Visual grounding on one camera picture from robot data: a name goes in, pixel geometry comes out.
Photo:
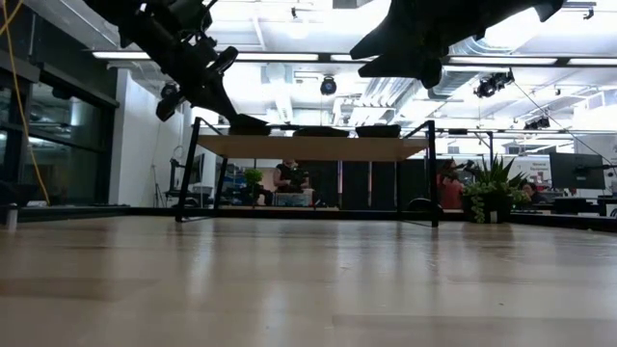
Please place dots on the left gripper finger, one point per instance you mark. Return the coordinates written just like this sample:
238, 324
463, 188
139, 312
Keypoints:
231, 113

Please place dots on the black monitor on stand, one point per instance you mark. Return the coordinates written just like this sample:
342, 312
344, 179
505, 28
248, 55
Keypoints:
196, 168

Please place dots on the person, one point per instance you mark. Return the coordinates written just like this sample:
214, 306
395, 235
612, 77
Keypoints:
532, 192
289, 176
450, 188

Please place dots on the long ceiling light bar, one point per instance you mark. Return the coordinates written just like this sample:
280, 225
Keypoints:
279, 57

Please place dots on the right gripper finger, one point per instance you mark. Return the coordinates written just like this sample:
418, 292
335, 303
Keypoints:
405, 67
381, 43

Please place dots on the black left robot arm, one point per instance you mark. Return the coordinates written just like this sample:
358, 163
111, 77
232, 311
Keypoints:
144, 24

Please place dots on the wooden shelf black frame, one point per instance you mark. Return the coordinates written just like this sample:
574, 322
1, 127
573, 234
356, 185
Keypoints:
313, 148

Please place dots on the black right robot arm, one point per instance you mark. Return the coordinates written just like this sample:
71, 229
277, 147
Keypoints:
525, 7

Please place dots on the green background plant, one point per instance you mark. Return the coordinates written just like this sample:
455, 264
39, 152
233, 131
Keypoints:
253, 176

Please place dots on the black ceiling spotlight cluster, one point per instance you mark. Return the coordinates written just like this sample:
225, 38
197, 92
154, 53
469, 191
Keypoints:
494, 83
537, 123

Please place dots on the black computer monitor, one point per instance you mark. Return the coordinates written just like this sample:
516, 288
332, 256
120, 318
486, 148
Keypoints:
577, 171

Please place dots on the small green potted plant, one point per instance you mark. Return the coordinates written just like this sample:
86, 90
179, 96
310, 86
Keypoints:
491, 193

